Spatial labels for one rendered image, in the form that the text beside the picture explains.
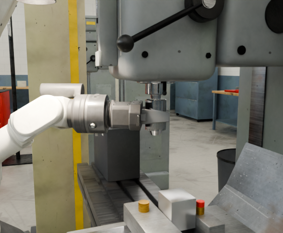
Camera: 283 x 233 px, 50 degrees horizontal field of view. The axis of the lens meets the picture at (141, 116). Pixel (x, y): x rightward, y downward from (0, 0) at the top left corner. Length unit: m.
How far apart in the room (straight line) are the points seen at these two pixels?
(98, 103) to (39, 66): 1.72
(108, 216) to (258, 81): 0.57
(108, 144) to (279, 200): 0.54
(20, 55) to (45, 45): 7.31
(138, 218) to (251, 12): 0.45
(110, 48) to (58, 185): 1.97
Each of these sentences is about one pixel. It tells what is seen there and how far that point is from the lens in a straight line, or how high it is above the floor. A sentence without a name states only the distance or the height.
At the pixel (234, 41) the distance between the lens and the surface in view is 0.63.
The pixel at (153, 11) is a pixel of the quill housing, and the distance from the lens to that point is 0.58.
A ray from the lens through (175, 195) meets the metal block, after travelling 0.62.
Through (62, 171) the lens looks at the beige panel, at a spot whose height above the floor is 0.56.
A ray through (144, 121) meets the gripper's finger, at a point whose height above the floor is 1.22.
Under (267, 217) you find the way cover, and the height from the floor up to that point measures 0.96.
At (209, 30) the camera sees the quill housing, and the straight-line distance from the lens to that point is 0.63.
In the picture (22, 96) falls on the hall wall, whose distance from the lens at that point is 9.67.
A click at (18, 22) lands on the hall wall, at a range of 9.74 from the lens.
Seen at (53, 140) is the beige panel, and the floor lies 0.81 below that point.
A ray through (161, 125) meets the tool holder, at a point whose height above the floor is 1.21.
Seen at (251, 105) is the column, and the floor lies 1.23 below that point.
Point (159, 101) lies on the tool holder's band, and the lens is 0.66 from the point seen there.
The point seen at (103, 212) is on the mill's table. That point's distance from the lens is 0.88.
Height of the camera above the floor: 1.33
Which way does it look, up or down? 9 degrees down
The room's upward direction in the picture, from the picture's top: straight up
